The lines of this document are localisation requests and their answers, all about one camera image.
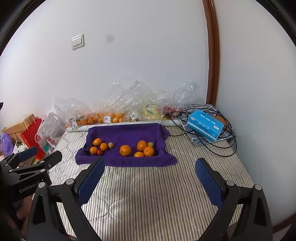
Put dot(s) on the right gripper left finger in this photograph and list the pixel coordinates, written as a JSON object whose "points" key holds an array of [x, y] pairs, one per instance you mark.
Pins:
{"points": [[45, 222]]}

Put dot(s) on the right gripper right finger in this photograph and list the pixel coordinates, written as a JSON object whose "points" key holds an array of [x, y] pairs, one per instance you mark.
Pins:
{"points": [[243, 213]]}

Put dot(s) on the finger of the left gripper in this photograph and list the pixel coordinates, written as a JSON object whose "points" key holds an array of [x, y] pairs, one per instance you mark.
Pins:
{"points": [[49, 161], [15, 159]]}

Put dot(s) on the small orange tangerine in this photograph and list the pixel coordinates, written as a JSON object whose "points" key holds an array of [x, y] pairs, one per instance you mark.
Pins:
{"points": [[93, 150]]}

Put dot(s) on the small orange kumquat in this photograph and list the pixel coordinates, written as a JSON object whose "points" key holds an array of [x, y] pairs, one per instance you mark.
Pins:
{"points": [[97, 142]]}

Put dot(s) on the orange tangerine front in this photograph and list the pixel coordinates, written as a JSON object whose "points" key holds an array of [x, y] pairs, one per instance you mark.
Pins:
{"points": [[104, 147]]}

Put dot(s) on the small green jujube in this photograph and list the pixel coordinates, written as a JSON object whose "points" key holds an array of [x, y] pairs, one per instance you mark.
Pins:
{"points": [[111, 145]]}

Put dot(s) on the orange mandarin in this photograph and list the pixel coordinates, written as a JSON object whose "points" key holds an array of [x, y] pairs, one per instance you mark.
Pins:
{"points": [[125, 150]]}

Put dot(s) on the large orange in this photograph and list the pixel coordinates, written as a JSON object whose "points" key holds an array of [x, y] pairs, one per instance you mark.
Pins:
{"points": [[141, 145]]}

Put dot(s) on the person's left hand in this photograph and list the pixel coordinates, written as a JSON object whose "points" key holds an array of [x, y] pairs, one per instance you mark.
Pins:
{"points": [[24, 210]]}

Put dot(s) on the red paper bag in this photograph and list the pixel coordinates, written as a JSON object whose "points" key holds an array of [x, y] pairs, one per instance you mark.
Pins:
{"points": [[29, 137]]}

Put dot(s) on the white plastic bag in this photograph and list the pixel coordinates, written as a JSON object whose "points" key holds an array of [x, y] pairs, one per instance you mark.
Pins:
{"points": [[50, 132]]}

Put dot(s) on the brown paper bag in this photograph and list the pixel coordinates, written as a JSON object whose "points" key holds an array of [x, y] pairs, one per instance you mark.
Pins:
{"points": [[16, 130]]}

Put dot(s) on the purple towel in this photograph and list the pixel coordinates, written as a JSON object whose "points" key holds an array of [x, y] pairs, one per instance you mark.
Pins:
{"points": [[130, 135]]}

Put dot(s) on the striped mattress cover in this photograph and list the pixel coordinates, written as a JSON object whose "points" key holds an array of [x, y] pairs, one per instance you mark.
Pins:
{"points": [[161, 203]]}

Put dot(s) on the clear plastic fruit bags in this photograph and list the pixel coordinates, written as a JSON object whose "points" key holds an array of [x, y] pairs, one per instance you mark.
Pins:
{"points": [[122, 104]]}

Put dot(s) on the patterned grey cloth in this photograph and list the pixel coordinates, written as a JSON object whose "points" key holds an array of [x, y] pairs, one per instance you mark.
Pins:
{"points": [[197, 139]]}

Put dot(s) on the blue tissue box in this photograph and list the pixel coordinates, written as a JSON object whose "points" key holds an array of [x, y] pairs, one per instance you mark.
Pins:
{"points": [[205, 124]]}

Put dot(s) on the white light switch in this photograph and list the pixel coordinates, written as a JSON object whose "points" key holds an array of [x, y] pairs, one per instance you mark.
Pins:
{"points": [[77, 42]]}

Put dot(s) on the brown wooden door frame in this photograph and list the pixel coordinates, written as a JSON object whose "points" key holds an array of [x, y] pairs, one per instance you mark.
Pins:
{"points": [[213, 51]]}

